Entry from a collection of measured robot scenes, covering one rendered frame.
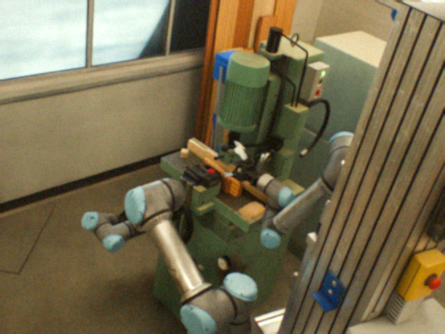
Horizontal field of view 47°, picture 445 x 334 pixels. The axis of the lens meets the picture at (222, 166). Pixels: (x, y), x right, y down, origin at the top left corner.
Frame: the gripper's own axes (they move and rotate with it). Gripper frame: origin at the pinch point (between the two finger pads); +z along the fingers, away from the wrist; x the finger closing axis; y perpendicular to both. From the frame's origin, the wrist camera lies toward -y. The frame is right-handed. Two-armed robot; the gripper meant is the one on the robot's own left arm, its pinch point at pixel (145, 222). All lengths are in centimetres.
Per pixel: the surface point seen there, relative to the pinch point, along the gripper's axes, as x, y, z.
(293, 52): 14, -100, 16
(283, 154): 28, -58, 31
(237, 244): 31.0, -10.1, 30.1
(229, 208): 27.4, -25.7, 12.4
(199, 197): 17.0, -23.9, 2.5
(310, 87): 25, -90, 26
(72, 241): -76, 58, 46
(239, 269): 39.0, -1.7, 29.1
